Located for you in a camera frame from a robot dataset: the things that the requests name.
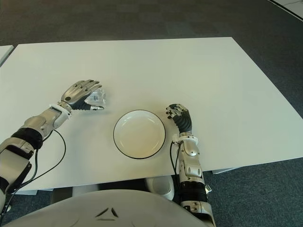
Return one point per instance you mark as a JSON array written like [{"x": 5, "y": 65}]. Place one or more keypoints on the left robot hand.
[{"x": 75, "y": 93}]

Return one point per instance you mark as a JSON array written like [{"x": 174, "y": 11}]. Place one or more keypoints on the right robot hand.
[{"x": 183, "y": 120}]

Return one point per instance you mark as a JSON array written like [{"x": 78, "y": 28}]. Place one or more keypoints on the clear plastic wrapper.
[{"x": 99, "y": 97}]

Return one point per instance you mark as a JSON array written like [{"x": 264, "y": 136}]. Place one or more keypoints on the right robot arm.
[{"x": 191, "y": 165}]

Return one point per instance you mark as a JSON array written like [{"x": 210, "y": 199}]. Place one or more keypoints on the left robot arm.
[{"x": 35, "y": 125}]

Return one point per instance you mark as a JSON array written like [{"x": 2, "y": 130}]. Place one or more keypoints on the white plate black rim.
[{"x": 139, "y": 134}]

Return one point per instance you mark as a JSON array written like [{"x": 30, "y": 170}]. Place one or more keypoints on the neighbouring white table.
[{"x": 3, "y": 54}]

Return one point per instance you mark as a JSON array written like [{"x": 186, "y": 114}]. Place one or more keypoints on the grey robot torso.
[{"x": 106, "y": 208}]

